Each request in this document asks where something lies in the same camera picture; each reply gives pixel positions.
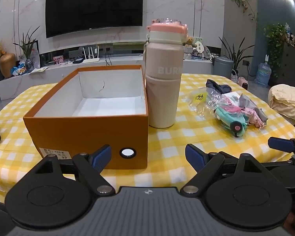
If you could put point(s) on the white router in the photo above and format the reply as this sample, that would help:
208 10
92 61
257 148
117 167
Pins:
91 60

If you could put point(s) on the long-leaf potted floor plant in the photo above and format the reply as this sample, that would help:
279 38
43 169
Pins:
236 54

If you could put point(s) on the pink photo frame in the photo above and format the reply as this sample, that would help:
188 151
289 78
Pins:
57 59

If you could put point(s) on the orange cardboard box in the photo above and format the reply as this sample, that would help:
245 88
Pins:
88 137

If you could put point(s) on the clear plastic bag yellow label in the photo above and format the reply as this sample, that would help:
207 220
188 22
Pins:
199 97

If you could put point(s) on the hanging vine plant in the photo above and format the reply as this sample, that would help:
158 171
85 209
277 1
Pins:
243 2

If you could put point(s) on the wall-mounted black television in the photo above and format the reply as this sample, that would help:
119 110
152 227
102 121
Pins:
93 5

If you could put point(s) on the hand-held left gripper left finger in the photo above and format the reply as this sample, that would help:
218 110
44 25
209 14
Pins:
103 156

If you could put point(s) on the gold vase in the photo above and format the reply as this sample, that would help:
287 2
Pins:
7 65

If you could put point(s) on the white printed card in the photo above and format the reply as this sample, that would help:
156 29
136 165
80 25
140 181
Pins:
232 96

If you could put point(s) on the white woven basket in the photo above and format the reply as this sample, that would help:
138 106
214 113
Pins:
234 76

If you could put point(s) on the papers on console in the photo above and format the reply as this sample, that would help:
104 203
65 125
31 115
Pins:
39 70

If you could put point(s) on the long-leaf plant in glass vase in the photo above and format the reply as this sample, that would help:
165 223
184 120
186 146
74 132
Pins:
28 46

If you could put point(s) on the beige water bottle pink lid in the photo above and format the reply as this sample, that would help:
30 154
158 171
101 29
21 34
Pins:
162 98

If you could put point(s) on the blue water jug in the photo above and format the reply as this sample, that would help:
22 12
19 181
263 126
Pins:
263 75

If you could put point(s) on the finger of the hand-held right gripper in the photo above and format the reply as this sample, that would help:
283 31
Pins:
281 143

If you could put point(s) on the blue snack bag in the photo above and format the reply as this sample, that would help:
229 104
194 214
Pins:
18 70

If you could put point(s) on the brown teddy bear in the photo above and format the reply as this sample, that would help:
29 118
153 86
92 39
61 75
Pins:
190 41

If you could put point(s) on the dark storage cabinet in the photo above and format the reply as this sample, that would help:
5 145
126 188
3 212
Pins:
287 64

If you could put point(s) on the small pink appliance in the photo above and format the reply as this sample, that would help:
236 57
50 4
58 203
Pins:
243 81

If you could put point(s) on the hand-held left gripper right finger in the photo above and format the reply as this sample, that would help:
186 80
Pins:
195 156

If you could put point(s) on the grey cloth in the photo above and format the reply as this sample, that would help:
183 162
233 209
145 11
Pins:
245 100

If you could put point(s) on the navy blue headband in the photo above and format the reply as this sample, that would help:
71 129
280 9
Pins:
223 87

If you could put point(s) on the yellow checked tablecloth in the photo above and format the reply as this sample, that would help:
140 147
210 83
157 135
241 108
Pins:
211 140

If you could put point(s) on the white marble television console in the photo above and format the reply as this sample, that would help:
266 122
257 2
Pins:
51 78

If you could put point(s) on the teal soft toy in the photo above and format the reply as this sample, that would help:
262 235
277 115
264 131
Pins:
226 118

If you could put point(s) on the bushy green plant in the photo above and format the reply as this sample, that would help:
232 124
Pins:
275 39

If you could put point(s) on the cream quilted cushion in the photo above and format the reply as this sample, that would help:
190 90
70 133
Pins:
287 100

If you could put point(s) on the grey trash bin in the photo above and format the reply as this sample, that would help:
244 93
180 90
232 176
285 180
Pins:
222 67

